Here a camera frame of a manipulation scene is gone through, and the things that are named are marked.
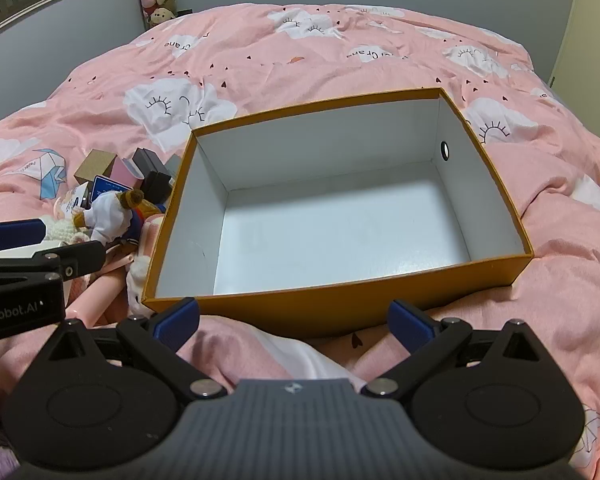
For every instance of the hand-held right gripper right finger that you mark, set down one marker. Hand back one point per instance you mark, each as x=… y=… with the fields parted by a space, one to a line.
x=410 y=322

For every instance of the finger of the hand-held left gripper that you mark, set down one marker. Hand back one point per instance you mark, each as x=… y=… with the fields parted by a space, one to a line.
x=80 y=257
x=15 y=232

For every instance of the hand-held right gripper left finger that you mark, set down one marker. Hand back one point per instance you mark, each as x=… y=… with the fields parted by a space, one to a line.
x=177 y=320

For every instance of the gold cube box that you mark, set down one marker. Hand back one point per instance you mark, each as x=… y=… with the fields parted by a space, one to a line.
x=92 y=165

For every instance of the orange cardboard box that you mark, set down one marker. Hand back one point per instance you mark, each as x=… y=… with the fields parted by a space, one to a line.
x=330 y=220

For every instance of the white crochet toy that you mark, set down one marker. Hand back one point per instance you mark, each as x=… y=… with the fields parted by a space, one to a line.
x=60 y=230

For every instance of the pink plastic doll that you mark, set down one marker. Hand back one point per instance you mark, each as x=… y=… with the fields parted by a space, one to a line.
x=100 y=290

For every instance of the duck plush doll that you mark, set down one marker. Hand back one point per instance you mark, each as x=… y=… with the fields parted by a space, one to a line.
x=112 y=215

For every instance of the white pink plush toy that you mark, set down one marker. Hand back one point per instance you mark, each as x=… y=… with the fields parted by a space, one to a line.
x=137 y=280

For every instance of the blue card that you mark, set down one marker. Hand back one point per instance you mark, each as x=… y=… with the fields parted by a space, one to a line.
x=105 y=189

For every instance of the pink box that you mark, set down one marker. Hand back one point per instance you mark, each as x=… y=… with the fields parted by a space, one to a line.
x=125 y=172

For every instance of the small black box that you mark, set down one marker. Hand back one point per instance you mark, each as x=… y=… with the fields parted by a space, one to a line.
x=157 y=187

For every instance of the small black object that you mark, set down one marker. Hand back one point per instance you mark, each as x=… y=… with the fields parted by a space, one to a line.
x=184 y=11

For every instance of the pink printed blanket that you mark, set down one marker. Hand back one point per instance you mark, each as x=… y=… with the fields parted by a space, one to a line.
x=330 y=50

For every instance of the cream wardrobe door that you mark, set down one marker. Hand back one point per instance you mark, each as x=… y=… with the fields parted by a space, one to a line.
x=590 y=35

